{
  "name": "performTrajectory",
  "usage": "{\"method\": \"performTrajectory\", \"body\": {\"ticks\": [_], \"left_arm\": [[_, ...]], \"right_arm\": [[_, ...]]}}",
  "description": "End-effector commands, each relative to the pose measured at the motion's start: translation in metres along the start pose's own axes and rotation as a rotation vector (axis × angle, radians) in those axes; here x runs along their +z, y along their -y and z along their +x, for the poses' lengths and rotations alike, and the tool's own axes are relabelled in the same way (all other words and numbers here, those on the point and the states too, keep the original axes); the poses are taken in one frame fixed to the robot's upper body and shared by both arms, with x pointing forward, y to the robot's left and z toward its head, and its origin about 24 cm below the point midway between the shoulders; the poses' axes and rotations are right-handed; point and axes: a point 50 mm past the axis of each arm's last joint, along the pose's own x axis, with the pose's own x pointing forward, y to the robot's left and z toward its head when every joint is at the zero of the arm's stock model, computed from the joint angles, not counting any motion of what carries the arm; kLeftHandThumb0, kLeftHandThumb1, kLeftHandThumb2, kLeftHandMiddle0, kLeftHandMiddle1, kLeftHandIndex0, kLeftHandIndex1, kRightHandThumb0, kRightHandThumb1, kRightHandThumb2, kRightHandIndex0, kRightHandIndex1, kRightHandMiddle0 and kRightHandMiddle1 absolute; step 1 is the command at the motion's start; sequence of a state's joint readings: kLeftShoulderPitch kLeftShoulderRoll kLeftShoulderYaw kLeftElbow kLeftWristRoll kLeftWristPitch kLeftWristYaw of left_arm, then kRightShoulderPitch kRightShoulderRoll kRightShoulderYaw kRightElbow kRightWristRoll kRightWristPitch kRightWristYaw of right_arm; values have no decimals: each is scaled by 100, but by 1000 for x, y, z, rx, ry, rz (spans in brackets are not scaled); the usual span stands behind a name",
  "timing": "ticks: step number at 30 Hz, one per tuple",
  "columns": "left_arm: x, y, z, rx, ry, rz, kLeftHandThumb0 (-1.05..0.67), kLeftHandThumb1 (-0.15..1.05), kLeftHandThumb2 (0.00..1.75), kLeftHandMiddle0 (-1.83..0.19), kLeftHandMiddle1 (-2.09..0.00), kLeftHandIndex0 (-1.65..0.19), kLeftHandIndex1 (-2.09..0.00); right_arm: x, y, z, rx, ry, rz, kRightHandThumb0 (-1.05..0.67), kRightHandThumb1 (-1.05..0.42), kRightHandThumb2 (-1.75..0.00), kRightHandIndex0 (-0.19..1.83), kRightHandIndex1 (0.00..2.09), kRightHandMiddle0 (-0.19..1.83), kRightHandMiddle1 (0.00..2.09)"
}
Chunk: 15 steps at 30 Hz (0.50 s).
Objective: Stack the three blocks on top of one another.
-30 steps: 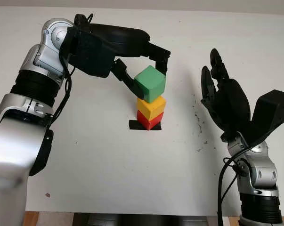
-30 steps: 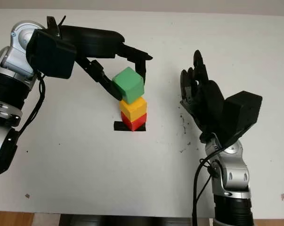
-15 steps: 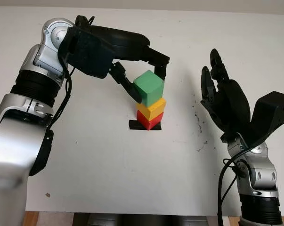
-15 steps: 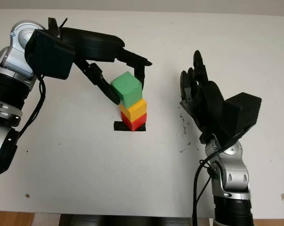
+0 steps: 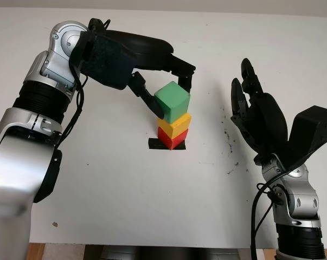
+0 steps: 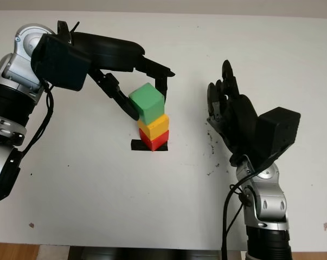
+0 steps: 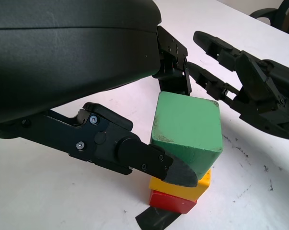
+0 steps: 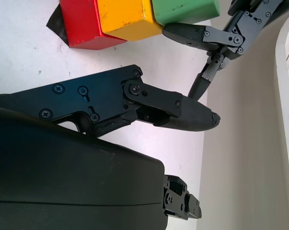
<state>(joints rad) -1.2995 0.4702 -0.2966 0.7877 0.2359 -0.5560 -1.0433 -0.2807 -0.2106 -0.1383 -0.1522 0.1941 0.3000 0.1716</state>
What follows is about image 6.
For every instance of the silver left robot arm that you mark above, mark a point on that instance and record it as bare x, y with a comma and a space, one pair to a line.
14, 81

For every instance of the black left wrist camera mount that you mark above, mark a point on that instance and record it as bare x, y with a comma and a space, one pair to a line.
60, 62

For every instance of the black tape strip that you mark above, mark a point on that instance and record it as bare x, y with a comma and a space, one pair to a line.
136, 146

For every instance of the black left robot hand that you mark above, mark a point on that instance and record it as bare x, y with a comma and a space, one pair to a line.
114, 54

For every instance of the yellow wooden block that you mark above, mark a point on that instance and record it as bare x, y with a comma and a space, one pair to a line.
155, 127

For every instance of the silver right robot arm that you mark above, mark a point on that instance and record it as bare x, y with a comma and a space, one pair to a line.
269, 200

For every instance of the green wooden block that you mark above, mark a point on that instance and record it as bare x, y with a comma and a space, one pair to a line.
148, 103

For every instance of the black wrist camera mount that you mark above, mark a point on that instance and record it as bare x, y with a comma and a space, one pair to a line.
279, 130
60, 62

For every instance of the red wooden block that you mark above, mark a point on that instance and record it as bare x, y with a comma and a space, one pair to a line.
157, 140

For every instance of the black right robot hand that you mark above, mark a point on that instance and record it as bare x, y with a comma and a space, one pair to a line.
239, 122

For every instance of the dark robot torso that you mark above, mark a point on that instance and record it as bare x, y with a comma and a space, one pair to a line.
152, 253

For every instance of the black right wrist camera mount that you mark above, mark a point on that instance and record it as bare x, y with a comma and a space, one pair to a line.
279, 130

